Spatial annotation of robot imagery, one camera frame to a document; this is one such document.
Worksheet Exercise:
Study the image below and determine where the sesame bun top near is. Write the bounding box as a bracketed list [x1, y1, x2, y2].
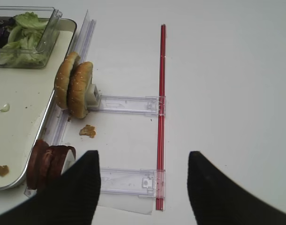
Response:
[67, 61, 93, 119]

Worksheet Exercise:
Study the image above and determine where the clear right pusher track far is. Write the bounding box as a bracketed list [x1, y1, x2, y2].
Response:
[88, 95, 166, 117]

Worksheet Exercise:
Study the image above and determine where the clear right pusher track near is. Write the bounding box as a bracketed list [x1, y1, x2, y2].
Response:
[100, 168, 166, 199]

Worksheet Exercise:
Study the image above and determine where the food crumb on table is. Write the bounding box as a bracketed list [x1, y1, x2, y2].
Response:
[79, 125, 96, 138]

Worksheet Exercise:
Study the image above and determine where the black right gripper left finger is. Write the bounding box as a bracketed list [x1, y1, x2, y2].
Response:
[0, 150, 101, 225]

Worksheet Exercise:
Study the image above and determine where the small lettuce scrap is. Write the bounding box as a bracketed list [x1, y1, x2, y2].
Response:
[0, 103, 10, 113]

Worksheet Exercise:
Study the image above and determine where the clear plastic salad container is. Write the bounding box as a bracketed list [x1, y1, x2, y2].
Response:
[0, 6, 62, 68]

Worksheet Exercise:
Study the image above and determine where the sauce blob on tray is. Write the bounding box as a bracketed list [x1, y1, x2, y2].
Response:
[0, 165, 9, 177]

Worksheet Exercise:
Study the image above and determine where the white right far pusher block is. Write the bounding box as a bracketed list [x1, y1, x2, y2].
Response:
[85, 84, 100, 108]

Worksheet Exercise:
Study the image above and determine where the green lettuce in container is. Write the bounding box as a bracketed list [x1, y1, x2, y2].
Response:
[0, 12, 48, 67]

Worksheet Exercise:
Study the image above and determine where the purple cabbage in container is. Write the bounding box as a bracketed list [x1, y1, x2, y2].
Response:
[0, 18, 15, 48]

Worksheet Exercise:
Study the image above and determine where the sesame bun top far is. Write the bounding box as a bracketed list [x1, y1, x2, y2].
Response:
[54, 52, 80, 110]

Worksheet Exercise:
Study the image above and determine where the metal serving tray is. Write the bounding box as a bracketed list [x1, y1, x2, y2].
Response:
[0, 19, 77, 190]

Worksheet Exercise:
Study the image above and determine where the sesame bun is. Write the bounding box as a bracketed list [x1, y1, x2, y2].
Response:
[54, 52, 80, 110]
[67, 61, 93, 119]

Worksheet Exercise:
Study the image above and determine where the meat patty slice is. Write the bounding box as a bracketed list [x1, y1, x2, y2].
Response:
[37, 146, 54, 192]
[26, 139, 49, 190]
[47, 145, 76, 183]

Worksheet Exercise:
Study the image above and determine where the red rod right side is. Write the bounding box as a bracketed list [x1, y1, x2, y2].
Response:
[156, 24, 166, 211]

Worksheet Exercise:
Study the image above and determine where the clear pusher track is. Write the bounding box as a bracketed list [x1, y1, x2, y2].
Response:
[100, 168, 166, 199]
[88, 95, 166, 117]

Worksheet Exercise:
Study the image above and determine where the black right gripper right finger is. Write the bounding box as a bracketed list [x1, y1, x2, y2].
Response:
[187, 151, 286, 225]

